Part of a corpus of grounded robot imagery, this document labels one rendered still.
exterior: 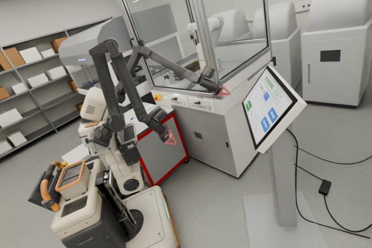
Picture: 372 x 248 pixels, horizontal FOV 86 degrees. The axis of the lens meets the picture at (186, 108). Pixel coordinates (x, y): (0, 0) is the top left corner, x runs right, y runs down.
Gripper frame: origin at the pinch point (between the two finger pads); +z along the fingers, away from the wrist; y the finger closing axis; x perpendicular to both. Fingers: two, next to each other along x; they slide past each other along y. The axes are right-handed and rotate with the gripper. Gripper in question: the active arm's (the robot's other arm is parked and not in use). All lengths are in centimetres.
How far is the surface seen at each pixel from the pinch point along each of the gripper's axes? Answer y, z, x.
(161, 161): 40, -14, 114
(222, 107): 28.9, 9.3, 23.1
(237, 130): 39, 36, 43
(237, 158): 34, 50, 67
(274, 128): -38.7, 15.6, -7.4
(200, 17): 30, -36, -30
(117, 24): 118, -121, 21
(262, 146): -38.8, 16.8, 4.0
